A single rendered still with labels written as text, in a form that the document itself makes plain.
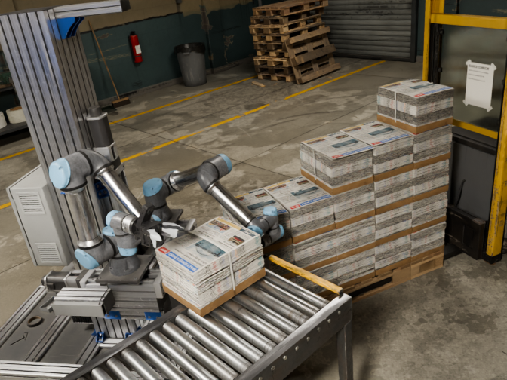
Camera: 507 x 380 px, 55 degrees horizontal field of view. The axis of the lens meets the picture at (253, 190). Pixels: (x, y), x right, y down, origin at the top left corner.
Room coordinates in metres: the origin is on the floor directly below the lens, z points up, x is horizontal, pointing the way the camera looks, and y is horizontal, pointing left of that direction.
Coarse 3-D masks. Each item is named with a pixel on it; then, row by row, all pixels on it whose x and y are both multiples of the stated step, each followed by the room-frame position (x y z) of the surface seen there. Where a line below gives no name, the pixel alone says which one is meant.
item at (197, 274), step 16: (176, 240) 1.87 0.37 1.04; (192, 240) 1.86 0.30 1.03; (160, 256) 1.78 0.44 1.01; (176, 256) 1.73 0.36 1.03; (192, 256) 1.72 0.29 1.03; (208, 256) 1.70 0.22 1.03; (176, 272) 1.71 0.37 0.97; (192, 272) 1.61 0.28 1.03; (208, 272) 1.64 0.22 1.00; (224, 272) 1.69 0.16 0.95; (176, 288) 1.74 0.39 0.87; (192, 288) 1.63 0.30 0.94; (208, 288) 1.64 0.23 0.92; (224, 288) 1.69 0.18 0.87; (192, 304) 1.64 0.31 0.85
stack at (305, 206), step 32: (256, 192) 2.67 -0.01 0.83; (288, 192) 2.62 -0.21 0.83; (320, 192) 2.56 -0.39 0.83; (352, 192) 2.54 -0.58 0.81; (384, 192) 2.63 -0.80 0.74; (288, 224) 2.38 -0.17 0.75; (320, 224) 2.46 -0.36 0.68; (352, 224) 2.54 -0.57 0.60; (384, 224) 2.63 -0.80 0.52; (288, 256) 2.37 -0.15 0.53; (320, 256) 2.46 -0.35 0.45; (352, 256) 2.54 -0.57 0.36; (384, 256) 2.62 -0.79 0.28; (320, 288) 2.45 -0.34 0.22; (352, 288) 2.53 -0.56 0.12; (384, 288) 2.62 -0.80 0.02
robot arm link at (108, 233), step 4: (104, 228) 2.03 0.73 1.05; (108, 228) 2.03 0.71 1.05; (112, 228) 2.03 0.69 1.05; (104, 232) 2.00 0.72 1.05; (108, 232) 1.99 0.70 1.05; (112, 232) 1.99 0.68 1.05; (104, 236) 1.98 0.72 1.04; (108, 236) 1.98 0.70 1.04; (112, 236) 1.98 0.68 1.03; (108, 240) 1.96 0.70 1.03; (112, 240) 1.97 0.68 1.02; (112, 244) 1.95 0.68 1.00; (116, 244) 1.97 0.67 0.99; (112, 248) 1.94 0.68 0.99; (116, 248) 1.96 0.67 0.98; (116, 252) 1.96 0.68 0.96; (116, 256) 1.98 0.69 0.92
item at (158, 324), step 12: (264, 264) 1.98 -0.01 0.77; (168, 312) 1.67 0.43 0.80; (180, 312) 1.66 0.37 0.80; (156, 324) 1.60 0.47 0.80; (132, 336) 1.55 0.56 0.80; (144, 336) 1.54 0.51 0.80; (168, 336) 1.61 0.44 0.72; (120, 348) 1.48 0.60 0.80; (132, 348) 1.50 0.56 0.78; (156, 348) 1.56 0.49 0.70; (96, 360) 1.43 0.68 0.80; (120, 360) 1.46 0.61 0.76; (144, 360) 1.52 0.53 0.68; (72, 372) 1.39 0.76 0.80; (84, 372) 1.38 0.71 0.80; (108, 372) 1.43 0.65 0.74
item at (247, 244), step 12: (204, 228) 1.94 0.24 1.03; (216, 228) 1.93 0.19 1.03; (228, 228) 1.91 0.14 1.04; (240, 228) 1.90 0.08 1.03; (216, 240) 1.83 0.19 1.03; (228, 240) 1.82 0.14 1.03; (240, 240) 1.80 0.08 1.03; (252, 240) 1.80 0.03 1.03; (240, 252) 1.76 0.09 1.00; (252, 252) 1.80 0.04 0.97; (240, 264) 1.75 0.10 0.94; (252, 264) 1.80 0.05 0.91; (240, 276) 1.75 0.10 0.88
